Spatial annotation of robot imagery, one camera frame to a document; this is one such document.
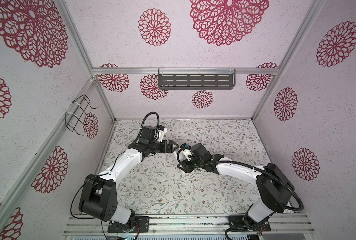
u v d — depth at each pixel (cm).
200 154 67
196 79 96
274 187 45
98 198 42
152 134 68
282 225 76
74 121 75
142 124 66
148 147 66
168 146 74
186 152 78
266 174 45
